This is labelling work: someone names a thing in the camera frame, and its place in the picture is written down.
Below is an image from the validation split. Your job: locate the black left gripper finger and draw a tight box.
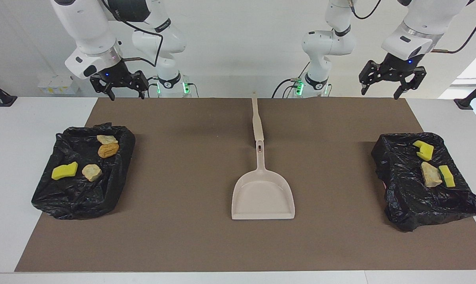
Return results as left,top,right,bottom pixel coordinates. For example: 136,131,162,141
358,60,381,96
393,66,427,100

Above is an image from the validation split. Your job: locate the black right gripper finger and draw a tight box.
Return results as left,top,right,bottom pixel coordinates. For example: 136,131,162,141
129,70,150,100
90,76,116,101

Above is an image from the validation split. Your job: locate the brown croquette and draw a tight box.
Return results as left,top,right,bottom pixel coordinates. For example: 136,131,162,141
97,142,120,159

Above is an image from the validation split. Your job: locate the notched yellow sponge piece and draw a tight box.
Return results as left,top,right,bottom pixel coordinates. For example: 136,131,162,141
413,140,435,162

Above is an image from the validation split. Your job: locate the striped shell shaped bread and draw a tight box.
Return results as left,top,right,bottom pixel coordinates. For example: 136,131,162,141
81,164,103,182

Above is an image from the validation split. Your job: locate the yellow sponge chunk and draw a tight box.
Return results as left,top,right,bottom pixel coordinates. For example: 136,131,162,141
51,161,79,181

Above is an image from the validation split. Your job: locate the pale fried dumpling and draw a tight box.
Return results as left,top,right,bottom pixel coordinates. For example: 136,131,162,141
420,161,443,188

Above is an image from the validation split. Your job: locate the curved yellow sponge piece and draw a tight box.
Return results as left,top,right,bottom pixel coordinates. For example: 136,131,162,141
438,165,456,188

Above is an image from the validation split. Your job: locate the beige brush handle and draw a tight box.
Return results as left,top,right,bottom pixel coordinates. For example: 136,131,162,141
251,92,265,149

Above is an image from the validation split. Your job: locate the beige plastic dustpan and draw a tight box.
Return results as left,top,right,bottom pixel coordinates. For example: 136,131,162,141
231,140,296,220

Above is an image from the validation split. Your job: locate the black bag lined bin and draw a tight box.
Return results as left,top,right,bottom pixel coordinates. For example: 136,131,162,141
371,132,476,232
31,122,136,220

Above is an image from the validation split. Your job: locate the white cardboard box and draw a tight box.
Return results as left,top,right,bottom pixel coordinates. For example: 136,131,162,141
38,75,80,95

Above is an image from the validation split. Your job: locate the black pole stand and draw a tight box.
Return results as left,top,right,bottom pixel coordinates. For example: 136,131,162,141
454,76,476,110
0,76,18,107

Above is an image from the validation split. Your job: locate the brown table mat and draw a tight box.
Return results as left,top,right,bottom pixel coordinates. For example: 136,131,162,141
15,97,476,273

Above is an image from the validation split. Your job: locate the black base power cable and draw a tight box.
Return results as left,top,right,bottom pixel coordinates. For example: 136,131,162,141
146,76,161,98
272,77,302,98

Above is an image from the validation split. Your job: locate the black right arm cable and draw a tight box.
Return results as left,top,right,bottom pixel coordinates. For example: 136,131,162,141
100,0,164,68

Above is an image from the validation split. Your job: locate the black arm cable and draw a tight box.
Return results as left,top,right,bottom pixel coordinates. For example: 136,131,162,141
100,0,164,68
350,0,476,54

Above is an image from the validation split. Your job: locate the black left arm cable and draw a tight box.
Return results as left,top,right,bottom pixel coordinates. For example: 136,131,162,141
350,0,476,54

